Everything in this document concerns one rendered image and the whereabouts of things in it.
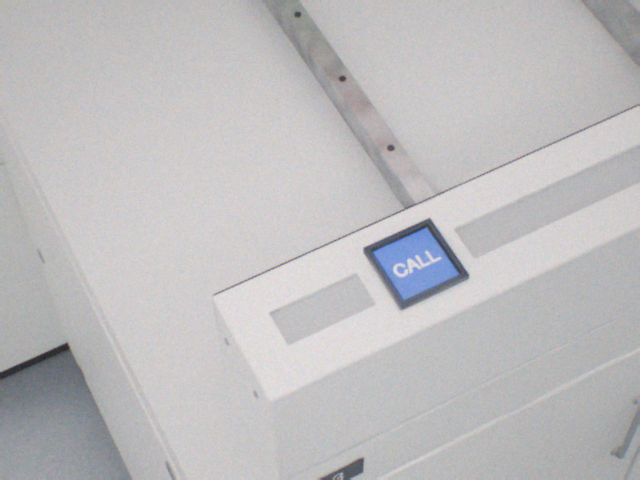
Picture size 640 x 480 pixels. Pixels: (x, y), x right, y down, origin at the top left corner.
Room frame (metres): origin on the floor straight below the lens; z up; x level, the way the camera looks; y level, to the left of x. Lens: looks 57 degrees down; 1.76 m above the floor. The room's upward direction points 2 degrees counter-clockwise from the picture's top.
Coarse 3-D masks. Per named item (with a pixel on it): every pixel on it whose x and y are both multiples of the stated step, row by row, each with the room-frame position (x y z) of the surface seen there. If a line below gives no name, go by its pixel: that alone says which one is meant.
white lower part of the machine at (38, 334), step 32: (0, 160) 0.93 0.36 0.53; (0, 192) 0.93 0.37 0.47; (0, 224) 0.92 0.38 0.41; (0, 256) 0.91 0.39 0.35; (32, 256) 0.93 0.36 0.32; (0, 288) 0.91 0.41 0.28; (32, 288) 0.92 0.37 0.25; (0, 320) 0.90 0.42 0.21; (32, 320) 0.92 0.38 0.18; (0, 352) 0.89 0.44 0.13; (32, 352) 0.91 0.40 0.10
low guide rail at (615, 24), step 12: (588, 0) 0.87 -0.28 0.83; (600, 0) 0.85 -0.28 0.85; (612, 0) 0.85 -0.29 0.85; (624, 0) 0.85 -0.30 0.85; (600, 12) 0.85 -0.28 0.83; (612, 12) 0.84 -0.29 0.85; (624, 12) 0.83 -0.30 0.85; (636, 12) 0.83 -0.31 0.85; (612, 24) 0.83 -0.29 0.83; (624, 24) 0.82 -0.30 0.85; (636, 24) 0.82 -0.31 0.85; (624, 36) 0.82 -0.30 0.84; (636, 36) 0.80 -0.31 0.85; (624, 48) 0.81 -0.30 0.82; (636, 48) 0.80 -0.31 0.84; (636, 60) 0.80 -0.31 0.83
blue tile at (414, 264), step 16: (400, 240) 0.52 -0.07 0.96; (416, 240) 0.52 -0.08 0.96; (432, 240) 0.52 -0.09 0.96; (384, 256) 0.50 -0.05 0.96; (400, 256) 0.50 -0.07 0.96; (416, 256) 0.50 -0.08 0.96; (432, 256) 0.50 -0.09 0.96; (400, 272) 0.49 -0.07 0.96; (416, 272) 0.49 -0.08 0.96; (432, 272) 0.49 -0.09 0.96; (448, 272) 0.49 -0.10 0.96; (400, 288) 0.48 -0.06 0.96; (416, 288) 0.48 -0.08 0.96
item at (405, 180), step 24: (264, 0) 0.89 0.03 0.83; (288, 0) 0.86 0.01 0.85; (288, 24) 0.84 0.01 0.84; (312, 24) 0.83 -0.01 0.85; (312, 48) 0.80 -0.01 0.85; (312, 72) 0.80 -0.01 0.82; (336, 72) 0.77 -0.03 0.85; (336, 96) 0.75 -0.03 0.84; (360, 96) 0.74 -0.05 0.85; (360, 120) 0.72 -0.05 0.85; (384, 144) 0.69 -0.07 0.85; (384, 168) 0.67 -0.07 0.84; (408, 168) 0.66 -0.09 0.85; (408, 192) 0.64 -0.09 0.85; (432, 192) 0.64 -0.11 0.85
